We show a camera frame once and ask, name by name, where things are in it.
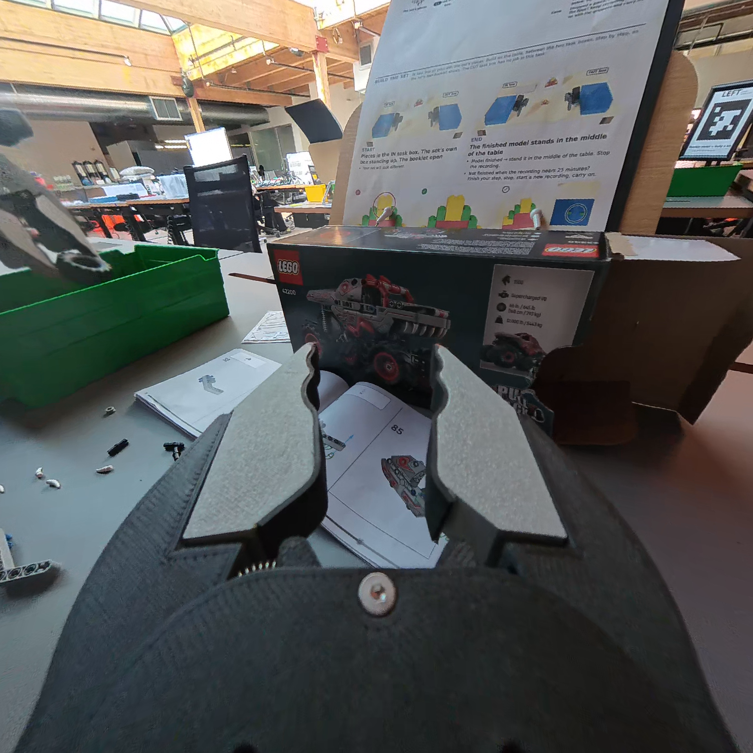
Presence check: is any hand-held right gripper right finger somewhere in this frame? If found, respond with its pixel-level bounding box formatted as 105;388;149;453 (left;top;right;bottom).
424;346;569;566

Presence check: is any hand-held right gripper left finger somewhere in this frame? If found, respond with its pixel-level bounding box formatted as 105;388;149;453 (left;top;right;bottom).
181;343;329;566

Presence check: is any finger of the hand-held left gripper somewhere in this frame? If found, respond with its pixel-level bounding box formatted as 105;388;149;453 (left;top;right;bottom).
0;211;61;278
24;190;96;267

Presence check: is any small black rubber tire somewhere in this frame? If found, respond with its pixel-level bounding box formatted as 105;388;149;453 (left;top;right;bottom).
56;250;113;286

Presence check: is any green plastic bin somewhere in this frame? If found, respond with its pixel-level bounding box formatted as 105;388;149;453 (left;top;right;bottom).
666;164;744;198
0;244;230;409

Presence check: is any lego sticker sheet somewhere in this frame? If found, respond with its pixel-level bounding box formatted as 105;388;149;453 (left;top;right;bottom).
241;310;292;345

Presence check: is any black lego set box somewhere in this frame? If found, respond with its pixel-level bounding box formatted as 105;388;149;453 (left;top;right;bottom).
266;225;609;439

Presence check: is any grey angled lego beam assembly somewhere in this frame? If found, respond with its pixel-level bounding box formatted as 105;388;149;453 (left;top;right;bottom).
0;528;61;586

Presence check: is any long wooden desk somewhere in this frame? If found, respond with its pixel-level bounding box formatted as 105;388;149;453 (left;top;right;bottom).
67;195;192;242

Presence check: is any closed instruction booklet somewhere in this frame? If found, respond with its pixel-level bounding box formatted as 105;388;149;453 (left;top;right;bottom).
134;348;283;439

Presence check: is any open instruction booklet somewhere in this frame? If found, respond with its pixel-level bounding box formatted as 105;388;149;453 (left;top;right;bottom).
318;371;448;568

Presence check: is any black mesh office chair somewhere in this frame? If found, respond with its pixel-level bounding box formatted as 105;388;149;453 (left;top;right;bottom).
182;154;262;254

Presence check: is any computer monitor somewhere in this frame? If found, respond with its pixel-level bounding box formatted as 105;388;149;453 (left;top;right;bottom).
184;126;233;167

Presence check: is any brown cardboard box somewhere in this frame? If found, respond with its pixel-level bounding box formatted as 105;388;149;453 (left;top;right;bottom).
532;232;753;448

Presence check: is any black curved panel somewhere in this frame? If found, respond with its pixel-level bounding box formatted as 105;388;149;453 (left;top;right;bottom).
284;98;344;145

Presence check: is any grey desk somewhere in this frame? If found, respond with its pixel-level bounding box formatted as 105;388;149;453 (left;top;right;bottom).
662;194;753;220

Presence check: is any white instruction poster board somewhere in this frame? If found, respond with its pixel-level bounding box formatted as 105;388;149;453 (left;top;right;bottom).
343;0;686;230

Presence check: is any black framed marker sign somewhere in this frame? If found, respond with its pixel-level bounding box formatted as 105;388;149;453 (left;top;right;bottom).
679;82;753;161

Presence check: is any silver ventilation duct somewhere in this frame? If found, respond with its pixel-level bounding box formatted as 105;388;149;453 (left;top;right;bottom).
0;85;271;126

